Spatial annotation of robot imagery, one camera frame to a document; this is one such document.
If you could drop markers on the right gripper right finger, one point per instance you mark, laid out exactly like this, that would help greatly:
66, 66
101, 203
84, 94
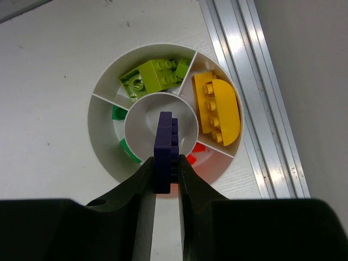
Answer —
217, 228

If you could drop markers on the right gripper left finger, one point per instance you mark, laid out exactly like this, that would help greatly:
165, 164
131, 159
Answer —
115, 226

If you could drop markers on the orange small lego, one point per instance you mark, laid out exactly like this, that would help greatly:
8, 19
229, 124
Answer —
199, 148
191, 159

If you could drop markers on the green slope lego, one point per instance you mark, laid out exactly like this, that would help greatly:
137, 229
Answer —
125, 147

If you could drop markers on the purple lego brick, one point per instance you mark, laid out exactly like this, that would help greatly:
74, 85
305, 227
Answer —
166, 153

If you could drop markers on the yellow lego plate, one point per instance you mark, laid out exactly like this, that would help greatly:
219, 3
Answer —
207, 105

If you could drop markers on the lime green lego brick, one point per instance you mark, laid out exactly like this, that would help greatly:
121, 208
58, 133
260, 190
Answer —
159, 74

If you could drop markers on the small lime green lego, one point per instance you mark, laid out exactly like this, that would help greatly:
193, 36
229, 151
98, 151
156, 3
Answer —
182, 68

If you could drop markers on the yellow curved lego piece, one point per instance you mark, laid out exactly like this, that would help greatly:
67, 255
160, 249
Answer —
227, 111

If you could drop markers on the dark green lego brick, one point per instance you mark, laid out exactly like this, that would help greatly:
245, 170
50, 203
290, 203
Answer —
118, 113

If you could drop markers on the white divided round container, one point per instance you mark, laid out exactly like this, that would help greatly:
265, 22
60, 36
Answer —
140, 125

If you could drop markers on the aluminium rail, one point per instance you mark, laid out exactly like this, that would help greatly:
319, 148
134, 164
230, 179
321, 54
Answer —
240, 47

